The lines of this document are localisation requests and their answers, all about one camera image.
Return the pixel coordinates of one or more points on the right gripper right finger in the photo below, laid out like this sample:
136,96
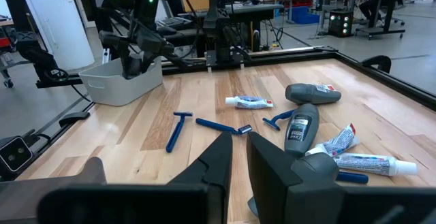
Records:
272,190

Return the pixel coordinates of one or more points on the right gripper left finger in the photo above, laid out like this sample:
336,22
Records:
204,183

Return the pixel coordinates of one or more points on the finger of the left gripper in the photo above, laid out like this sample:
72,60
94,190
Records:
147,62
131,65

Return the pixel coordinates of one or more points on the grey body wash bottle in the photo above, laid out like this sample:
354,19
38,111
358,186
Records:
301,128
306,94

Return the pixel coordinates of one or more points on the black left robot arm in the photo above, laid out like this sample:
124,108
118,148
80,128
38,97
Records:
218,30

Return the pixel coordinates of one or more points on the light grey plastic bin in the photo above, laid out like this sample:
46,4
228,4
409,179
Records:
116,88

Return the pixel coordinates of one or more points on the black computer keyboard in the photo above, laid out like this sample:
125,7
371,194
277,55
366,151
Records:
173,22

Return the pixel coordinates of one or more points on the brown cardboard box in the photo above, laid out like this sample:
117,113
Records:
195,2

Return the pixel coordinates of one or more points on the white round pillar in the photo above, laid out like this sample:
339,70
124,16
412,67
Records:
61,19

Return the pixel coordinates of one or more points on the small white toothpaste tube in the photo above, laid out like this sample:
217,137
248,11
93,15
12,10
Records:
371,164
250,103
340,140

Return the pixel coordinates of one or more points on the blue storage crate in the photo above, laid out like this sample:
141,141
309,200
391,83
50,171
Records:
304,15

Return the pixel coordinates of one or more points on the black computer tower with lights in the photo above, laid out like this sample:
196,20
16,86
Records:
337,24

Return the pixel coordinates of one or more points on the black standing desk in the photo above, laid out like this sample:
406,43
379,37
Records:
386,6

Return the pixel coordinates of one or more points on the black frame bracket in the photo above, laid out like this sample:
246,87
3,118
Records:
378,62
73,116

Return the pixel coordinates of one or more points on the small black depth camera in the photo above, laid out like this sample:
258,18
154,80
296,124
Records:
15,154

